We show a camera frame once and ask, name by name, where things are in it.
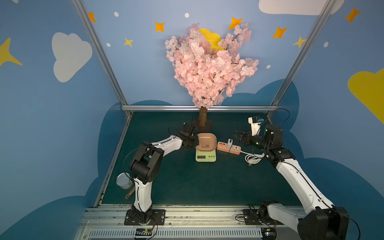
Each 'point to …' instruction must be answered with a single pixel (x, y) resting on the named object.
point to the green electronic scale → (205, 156)
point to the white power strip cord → (252, 159)
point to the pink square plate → (207, 142)
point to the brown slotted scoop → (127, 197)
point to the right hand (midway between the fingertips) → (240, 131)
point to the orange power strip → (223, 146)
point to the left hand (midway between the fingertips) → (198, 140)
